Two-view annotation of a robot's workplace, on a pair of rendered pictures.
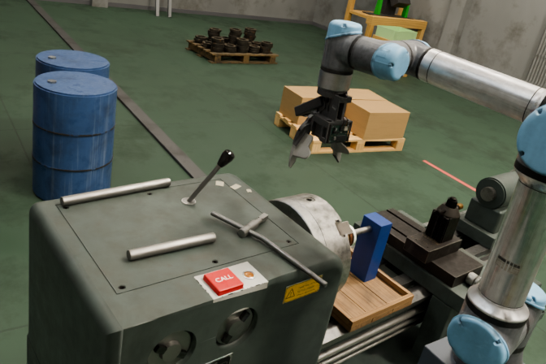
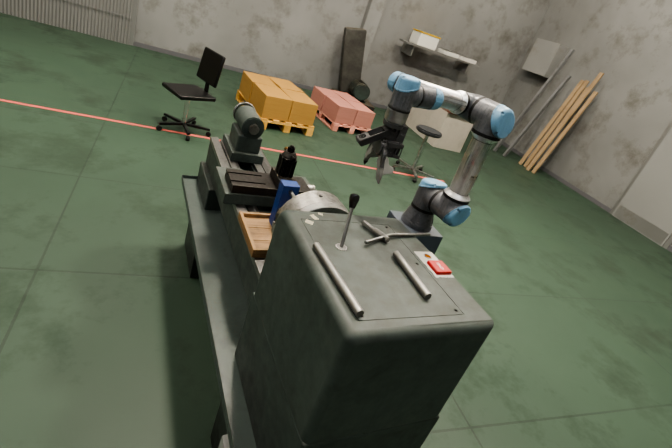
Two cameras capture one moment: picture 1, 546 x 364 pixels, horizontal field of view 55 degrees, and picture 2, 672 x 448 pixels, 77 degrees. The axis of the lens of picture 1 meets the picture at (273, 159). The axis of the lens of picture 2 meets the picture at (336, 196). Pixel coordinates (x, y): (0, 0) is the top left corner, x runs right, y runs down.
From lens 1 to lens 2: 1.65 m
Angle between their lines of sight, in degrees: 71
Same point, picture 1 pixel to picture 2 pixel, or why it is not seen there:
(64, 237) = (408, 325)
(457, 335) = (456, 217)
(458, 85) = not seen: hidden behind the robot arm
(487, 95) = (447, 102)
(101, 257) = (428, 311)
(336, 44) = (415, 95)
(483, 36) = not seen: outside the picture
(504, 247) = (474, 172)
